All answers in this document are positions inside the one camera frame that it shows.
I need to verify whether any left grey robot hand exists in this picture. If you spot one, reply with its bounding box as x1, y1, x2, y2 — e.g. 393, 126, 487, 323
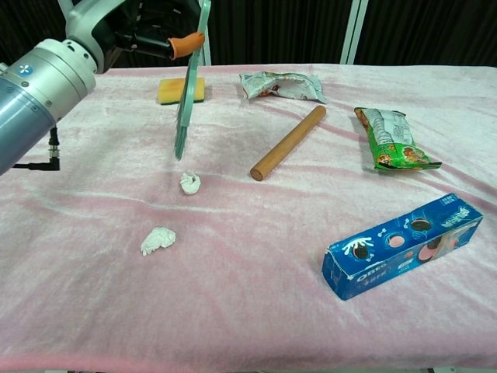
57, 0, 206, 75

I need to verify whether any green hand brush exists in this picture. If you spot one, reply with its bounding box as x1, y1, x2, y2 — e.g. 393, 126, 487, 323
173, 0, 213, 160

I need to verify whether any white paper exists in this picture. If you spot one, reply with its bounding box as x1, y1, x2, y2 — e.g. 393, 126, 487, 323
179, 171, 202, 196
140, 226, 177, 257

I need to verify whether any yellow sponge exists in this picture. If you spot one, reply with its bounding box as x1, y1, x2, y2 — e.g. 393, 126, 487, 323
155, 77, 206, 105

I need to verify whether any black curtain backdrop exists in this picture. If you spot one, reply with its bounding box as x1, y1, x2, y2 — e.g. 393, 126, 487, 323
0, 0, 497, 68

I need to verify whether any crumpled silver snack wrapper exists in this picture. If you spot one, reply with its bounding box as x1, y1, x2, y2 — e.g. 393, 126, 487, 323
238, 71, 328, 105

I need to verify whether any wooden rolling pin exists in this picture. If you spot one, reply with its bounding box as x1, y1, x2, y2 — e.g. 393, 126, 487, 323
250, 105, 327, 182

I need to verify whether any pink velvet tablecloth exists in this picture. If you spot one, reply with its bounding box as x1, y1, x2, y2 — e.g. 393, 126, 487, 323
0, 64, 497, 370

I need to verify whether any green snack bag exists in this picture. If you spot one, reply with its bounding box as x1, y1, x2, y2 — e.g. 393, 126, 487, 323
353, 106, 443, 172

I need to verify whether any blue Oreo cookie box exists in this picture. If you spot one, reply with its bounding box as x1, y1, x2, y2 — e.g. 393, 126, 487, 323
321, 193, 485, 301

